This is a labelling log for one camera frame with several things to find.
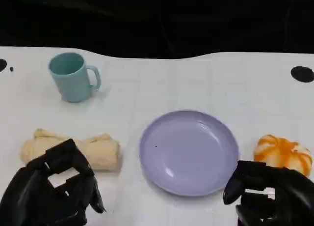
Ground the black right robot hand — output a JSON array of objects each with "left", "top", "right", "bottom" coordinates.
[{"left": 222, "top": 160, "right": 314, "bottom": 226}]

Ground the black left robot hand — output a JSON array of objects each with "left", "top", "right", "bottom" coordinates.
[{"left": 0, "top": 138, "right": 107, "bottom": 226}]

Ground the orange and white bread roll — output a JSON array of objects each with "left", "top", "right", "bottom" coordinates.
[{"left": 253, "top": 134, "right": 314, "bottom": 177}]

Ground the lilac plate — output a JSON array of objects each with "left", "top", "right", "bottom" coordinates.
[{"left": 139, "top": 110, "right": 240, "bottom": 197}]

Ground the pale green mug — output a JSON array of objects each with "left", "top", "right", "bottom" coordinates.
[{"left": 48, "top": 52, "right": 102, "bottom": 103}]

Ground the black fabric backdrop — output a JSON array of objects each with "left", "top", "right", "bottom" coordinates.
[{"left": 0, "top": 0, "right": 314, "bottom": 60}]

